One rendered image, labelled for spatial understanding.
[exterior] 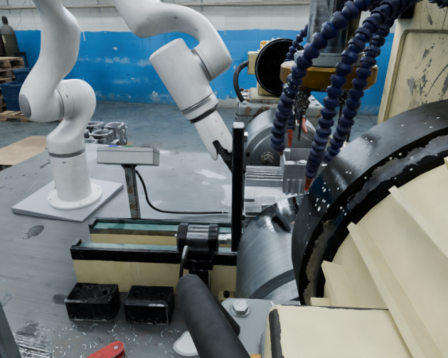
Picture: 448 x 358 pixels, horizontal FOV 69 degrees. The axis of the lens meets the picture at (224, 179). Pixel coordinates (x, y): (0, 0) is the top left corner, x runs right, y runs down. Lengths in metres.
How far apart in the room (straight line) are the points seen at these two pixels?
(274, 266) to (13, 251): 0.89
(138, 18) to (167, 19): 0.06
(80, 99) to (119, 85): 6.03
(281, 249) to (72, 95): 0.92
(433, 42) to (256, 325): 0.61
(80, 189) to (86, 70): 6.36
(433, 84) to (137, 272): 0.74
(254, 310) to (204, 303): 0.16
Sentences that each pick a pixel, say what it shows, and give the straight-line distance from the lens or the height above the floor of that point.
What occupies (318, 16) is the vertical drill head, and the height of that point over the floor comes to 1.42.
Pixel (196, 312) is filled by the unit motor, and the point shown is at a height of 1.28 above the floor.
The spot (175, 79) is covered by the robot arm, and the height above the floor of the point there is 1.30.
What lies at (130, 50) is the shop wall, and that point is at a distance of 6.98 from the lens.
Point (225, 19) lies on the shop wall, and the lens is 6.31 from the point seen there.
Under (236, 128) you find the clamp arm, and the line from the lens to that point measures 0.55.
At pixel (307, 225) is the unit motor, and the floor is 1.30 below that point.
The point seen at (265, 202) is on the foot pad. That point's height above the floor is 1.08.
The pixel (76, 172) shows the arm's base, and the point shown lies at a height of 0.94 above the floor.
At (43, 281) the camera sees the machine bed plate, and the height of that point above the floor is 0.80.
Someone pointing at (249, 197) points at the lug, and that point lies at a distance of 0.68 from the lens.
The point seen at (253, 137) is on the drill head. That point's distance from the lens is 0.93.
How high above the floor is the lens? 1.40
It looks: 25 degrees down
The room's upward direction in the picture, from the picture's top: straight up
